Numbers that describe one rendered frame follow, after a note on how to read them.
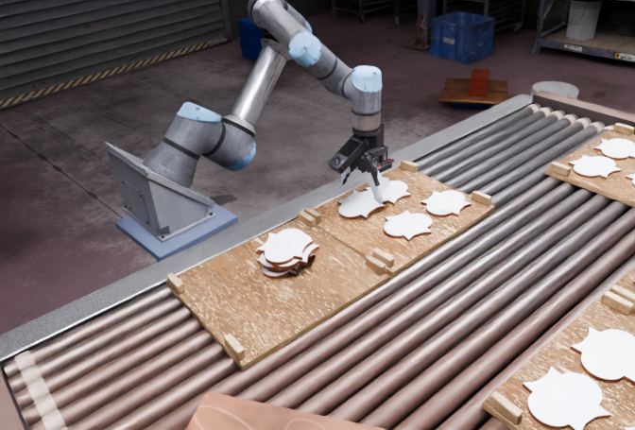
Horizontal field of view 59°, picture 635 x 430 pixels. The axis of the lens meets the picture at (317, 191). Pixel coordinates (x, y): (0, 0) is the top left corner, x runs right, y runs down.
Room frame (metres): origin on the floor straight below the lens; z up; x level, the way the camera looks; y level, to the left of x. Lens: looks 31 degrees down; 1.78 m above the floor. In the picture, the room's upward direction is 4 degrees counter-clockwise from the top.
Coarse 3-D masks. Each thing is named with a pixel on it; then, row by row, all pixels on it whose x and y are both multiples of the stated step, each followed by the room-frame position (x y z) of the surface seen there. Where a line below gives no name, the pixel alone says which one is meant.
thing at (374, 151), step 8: (352, 128) 1.33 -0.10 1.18; (384, 128) 1.35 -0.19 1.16; (368, 136) 1.30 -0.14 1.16; (376, 136) 1.34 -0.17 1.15; (376, 144) 1.34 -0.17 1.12; (368, 152) 1.31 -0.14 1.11; (376, 152) 1.31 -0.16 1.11; (384, 152) 1.33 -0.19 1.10; (360, 160) 1.31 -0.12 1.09; (368, 160) 1.29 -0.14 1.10; (376, 160) 1.33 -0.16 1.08; (360, 168) 1.31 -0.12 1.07
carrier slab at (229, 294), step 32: (288, 224) 1.26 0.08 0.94; (224, 256) 1.14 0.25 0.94; (256, 256) 1.13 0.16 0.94; (320, 256) 1.11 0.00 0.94; (352, 256) 1.10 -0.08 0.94; (192, 288) 1.02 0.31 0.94; (224, 288) 1.01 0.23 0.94; (256, 288) 1.00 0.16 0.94; (288, 288) 1.00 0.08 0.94; (320, 288) 0.99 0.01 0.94; (352, 288) 0.98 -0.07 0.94; (224, 320) 0.90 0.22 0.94; (256, 320) 0.90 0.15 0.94; (288, 320) 0.89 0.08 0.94; (320, 320) 0.89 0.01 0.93; (256, 352) 0.81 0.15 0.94
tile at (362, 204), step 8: (368, 192) 1.36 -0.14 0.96; (344, 200) 1.34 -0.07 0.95; (352, 200) 1.33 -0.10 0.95; (360, 200) 1.33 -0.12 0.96; (368, 200) 1.32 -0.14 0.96; (344, 208) 1.30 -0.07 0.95; (352, 208) 1.30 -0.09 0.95; (360, 208) 1.29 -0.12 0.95; (368, 208) 1.29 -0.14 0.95; (376, 208) 1.29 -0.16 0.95; (344, 216) 1.27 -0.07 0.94; (352, 216) 1.26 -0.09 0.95; (360, 216) 1.27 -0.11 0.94; (368, 216) 1.26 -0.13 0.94
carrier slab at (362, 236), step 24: (360, 192) 1.40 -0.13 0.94; (408, 192) 1.39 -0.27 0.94; (432, 192) 1.38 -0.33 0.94; (336, 216) 1.28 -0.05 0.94; (384, 216) 1.27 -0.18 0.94; (432, 216) 1.25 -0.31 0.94; (480, 216) 1.24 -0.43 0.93; (360, 240) 1.16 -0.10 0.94; (384, 240) 1.16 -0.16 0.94; (432, 240) 1.14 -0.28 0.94; (408, 264) 1.06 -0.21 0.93
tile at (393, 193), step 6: (390, 186) 1.41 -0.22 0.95; (396, 186) 1.40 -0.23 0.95; (402, 186) 1.40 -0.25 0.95; (384, 192) 1.38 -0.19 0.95; (390, 192) 1.37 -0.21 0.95; (396, 192) 1.37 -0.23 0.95; (402, 192) 1.37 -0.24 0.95; (384, 198) 1.34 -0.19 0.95; (390, 198) 1.34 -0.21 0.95; (396, 198) 1.34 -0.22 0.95; (402, 198) 1.35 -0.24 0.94
